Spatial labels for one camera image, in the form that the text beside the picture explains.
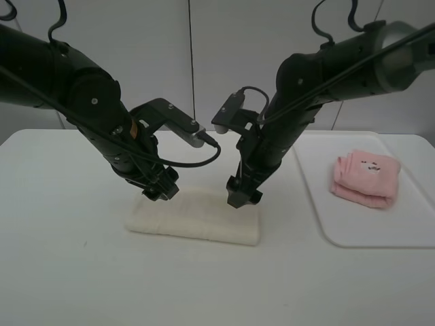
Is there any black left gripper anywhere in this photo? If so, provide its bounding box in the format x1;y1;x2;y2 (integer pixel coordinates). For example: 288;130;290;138
141;166;179;201

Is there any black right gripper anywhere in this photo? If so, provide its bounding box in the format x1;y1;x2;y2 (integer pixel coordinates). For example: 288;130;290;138
226;169;263;209

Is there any white towel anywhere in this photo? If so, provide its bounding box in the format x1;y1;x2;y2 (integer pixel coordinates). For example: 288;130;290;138
124;188;260;246

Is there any pink towel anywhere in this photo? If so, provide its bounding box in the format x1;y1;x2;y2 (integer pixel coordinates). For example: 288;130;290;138
330;150;401;209

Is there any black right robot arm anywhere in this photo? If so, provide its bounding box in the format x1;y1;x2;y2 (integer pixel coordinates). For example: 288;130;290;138
221;21;434;209

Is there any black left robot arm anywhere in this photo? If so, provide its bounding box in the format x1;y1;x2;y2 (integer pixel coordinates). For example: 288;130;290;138
1;26;179;201

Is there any white plastic tray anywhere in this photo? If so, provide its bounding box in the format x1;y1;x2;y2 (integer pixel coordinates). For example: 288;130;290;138
294;132;434;248

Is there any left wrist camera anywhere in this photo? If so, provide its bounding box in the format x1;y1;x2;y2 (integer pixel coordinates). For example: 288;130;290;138
164;118;205;148

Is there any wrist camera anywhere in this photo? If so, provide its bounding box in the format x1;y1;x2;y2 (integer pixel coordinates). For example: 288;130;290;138
211;91;245;134
164;118;205;148

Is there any black right camera cable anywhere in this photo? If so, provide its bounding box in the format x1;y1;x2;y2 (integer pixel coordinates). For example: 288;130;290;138
237;23;435;125

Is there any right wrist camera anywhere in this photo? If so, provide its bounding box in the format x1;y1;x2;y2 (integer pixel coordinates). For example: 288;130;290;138
211;91;245;134

